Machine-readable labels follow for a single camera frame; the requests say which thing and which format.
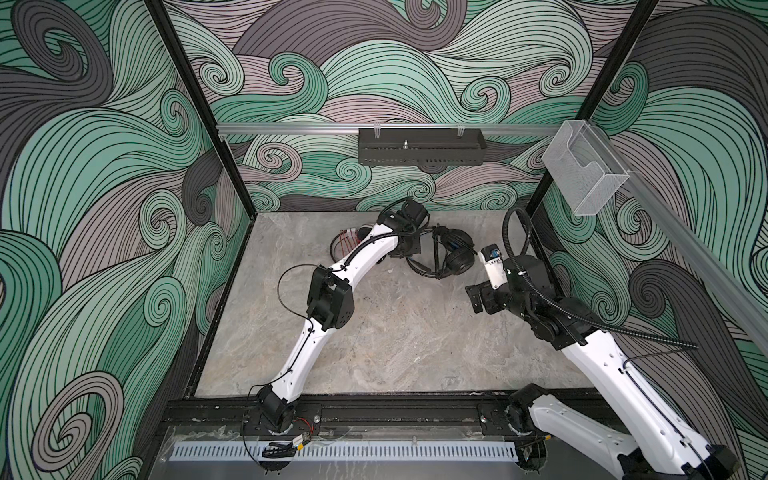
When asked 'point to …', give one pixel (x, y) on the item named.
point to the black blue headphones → (455, 252)
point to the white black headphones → (346, 239)
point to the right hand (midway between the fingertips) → (486, 282)
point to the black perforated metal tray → (422, 146)
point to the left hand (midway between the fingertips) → (412, 248)
